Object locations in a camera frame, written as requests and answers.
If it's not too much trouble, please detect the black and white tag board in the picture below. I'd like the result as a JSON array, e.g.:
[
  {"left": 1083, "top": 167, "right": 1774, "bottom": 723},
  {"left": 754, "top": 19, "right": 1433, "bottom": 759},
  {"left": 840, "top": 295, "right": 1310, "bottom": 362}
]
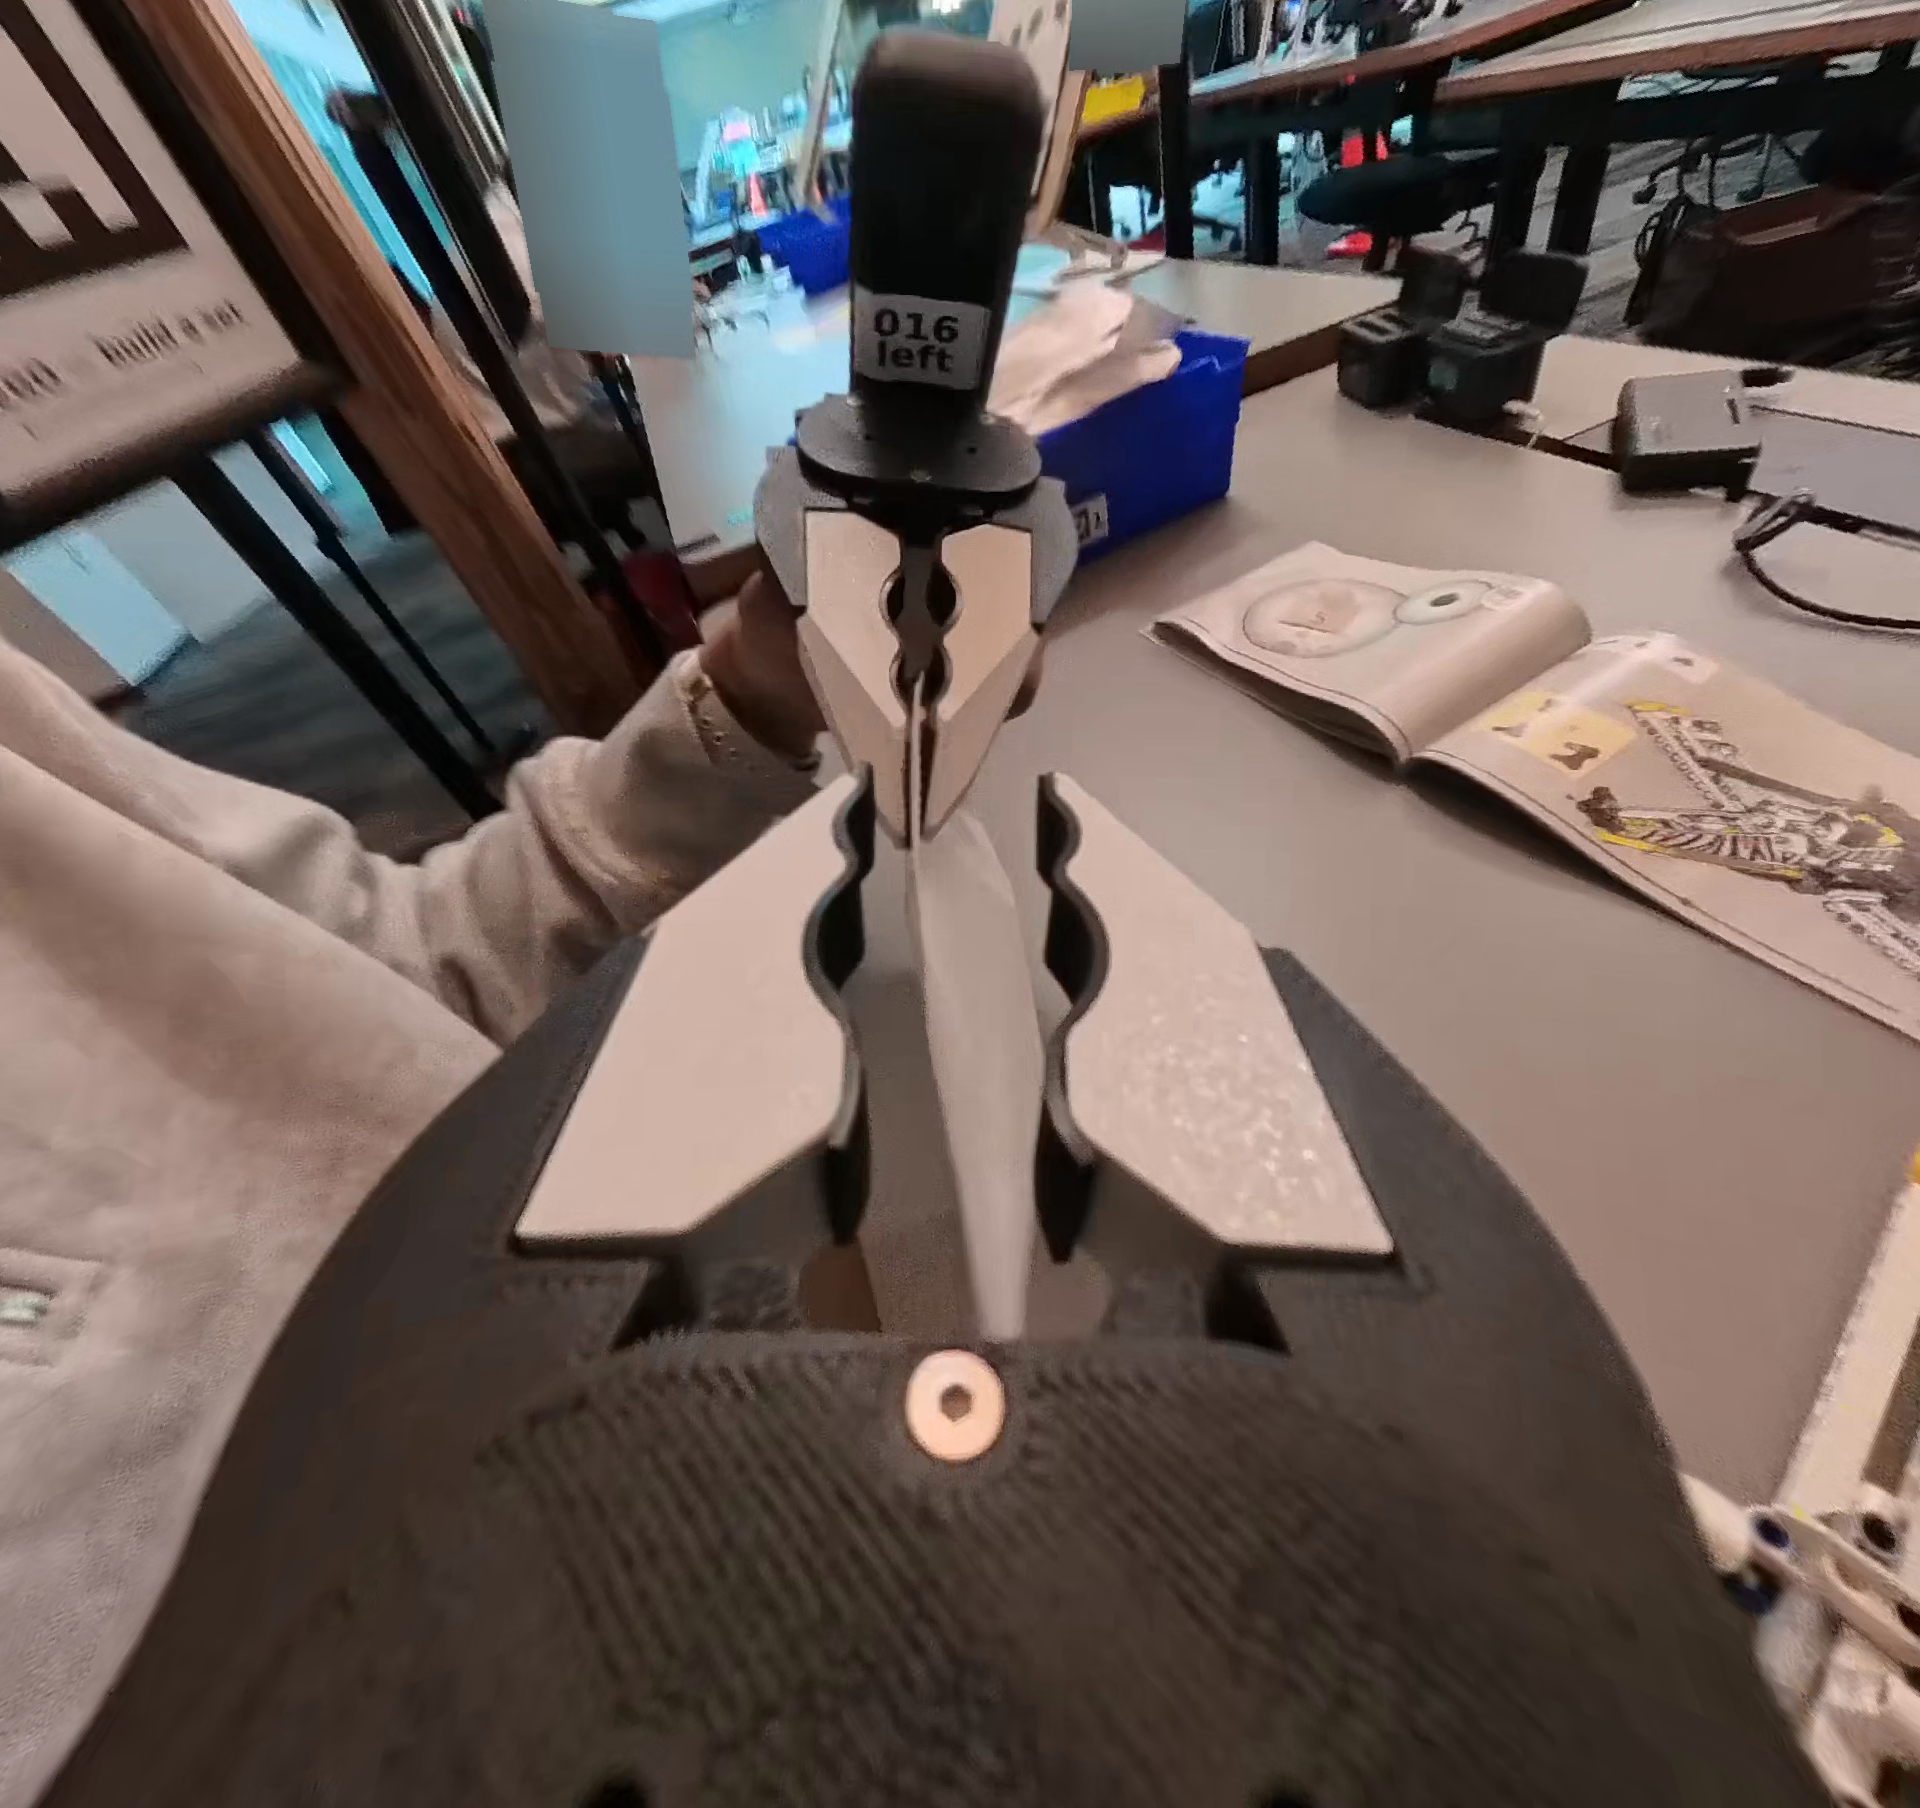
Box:
[{"left": 0, "top": 0, "right": 328, "bottom": 494}]

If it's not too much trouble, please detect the black office chair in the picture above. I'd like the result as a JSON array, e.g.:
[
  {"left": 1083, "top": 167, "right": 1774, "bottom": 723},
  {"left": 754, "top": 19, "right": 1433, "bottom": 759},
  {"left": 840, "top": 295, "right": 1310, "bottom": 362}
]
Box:
[{"left": 1293, "top": 147, "right": 1505, "bottom": 268}]

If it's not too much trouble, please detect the black charger case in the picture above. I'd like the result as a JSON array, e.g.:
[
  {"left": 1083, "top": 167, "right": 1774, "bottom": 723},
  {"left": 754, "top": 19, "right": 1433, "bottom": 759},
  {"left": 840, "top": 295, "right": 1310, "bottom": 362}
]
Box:
[
  {"left": 1424, "top": 248, "right": 1591, "bottom": 434},
  {"left": 1334, "top": 248, "right": 1479, "bottom": 412}
]

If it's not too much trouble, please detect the black power adapter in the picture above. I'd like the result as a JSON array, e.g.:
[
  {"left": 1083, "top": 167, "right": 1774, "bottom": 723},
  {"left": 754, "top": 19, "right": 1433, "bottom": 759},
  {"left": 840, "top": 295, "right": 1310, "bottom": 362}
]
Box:
[{"left": 1612, "top": 368, "right": 1795, "bottom": 498}]

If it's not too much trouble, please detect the blue plastic bin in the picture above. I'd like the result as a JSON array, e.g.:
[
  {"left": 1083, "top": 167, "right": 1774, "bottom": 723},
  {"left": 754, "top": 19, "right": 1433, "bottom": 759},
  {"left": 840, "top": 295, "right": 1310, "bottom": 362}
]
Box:
[{"left": 981, "top": 327, "right": 1252, "bottom": 563}]

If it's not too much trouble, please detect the black flat desk cover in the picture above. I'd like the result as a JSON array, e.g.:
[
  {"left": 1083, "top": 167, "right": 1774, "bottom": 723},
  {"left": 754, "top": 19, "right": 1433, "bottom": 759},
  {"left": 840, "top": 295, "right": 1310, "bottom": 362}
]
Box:
[{"left": 1745, "top": 411, "right": 1920, "bottom": 547}]

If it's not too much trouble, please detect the person's left forearm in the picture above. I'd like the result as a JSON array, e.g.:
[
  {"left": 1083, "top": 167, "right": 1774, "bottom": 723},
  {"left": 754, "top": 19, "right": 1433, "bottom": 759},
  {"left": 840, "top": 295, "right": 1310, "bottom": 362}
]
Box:
[{"left": 360, "top": 651, "right": 823, "bottom": 1053}]

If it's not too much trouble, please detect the grey office table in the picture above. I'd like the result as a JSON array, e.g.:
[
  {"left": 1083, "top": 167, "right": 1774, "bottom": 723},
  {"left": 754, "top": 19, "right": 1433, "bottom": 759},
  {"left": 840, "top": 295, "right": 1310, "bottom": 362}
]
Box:
[{"left": 1435, "top": 0, "right": 1920, "bottom": 266}]

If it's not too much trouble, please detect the printed white paper bag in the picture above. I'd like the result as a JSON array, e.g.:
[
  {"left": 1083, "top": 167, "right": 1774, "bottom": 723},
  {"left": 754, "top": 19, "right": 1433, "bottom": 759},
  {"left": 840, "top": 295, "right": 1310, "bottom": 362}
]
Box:
[{"left": 990, "top": 270, "right": 1190, "bottom": 430}]

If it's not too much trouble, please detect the person's left hand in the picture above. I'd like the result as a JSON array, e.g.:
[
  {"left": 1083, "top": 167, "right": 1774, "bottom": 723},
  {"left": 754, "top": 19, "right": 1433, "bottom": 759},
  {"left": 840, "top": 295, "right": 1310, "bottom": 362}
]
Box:
[{"left": 695, "top": 563, "right": 823, "bottom": 771}]

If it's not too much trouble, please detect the black easel stand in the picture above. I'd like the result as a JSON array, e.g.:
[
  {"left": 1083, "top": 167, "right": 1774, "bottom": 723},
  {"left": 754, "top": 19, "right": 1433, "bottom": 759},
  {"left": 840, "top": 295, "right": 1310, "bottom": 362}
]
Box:
[{"left": 0, "top": 391, "right": 503, "bottom": 824}]

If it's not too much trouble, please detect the white lego model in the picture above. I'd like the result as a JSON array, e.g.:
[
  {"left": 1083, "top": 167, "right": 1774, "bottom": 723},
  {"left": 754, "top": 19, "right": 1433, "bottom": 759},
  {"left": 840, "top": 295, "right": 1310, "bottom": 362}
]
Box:
[{"left": 1679, "top": 1149, "right": 1920, "bottom": 1808}]

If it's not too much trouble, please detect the plain white paper bag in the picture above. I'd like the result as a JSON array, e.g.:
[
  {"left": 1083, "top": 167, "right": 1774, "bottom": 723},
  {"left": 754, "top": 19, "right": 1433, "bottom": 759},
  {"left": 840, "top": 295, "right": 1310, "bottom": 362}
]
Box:
[{"left": 899, "top": 675, "right": 1047, "bottom": 1347}]

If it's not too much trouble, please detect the person's grey sweatshirt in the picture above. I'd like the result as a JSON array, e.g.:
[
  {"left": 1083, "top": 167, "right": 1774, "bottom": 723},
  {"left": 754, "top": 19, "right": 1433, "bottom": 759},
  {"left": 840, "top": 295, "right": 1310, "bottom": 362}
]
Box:
[{"left": 0, "top": 630, "right": 649, "bottom": 1808}]

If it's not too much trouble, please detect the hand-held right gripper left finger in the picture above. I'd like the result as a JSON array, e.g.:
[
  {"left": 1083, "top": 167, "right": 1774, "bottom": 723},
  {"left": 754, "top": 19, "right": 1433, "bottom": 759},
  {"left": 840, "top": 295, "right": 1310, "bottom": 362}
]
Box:
[{"left": 511, "top": 771, "right": 876, "bottom": 1248}]

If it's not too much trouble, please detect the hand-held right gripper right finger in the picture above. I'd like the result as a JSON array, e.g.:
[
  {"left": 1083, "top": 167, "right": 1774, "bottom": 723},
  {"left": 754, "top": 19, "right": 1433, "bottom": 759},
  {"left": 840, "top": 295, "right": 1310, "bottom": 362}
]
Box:
[{"left": 1033, "top": 771, "right": 1398, "bottom": 1262}]

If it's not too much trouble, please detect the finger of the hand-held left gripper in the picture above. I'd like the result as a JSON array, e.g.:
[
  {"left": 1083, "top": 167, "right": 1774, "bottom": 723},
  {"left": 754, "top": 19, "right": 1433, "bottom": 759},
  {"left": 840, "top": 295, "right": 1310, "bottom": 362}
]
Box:
[
  {"left": 918, "top": 511, "right": 1045, "bottom": 838},
  {"left": 799, "top": 507, "right": 919, "bottom": 846}
]

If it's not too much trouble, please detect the open instruction booklet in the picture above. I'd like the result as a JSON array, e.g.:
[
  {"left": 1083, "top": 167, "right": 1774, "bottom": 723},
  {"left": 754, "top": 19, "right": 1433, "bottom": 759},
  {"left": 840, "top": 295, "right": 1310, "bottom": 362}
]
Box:
[{"left": 1146, "top": 541, "right": 1920, "bottom": 1046}]

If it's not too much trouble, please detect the black cable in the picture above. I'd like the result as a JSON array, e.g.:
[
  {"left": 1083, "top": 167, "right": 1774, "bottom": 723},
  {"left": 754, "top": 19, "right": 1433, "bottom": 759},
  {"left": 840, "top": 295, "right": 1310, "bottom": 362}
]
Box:
[{"left": 1732, "top": 489, "right": 1920, "bottom": 636}]

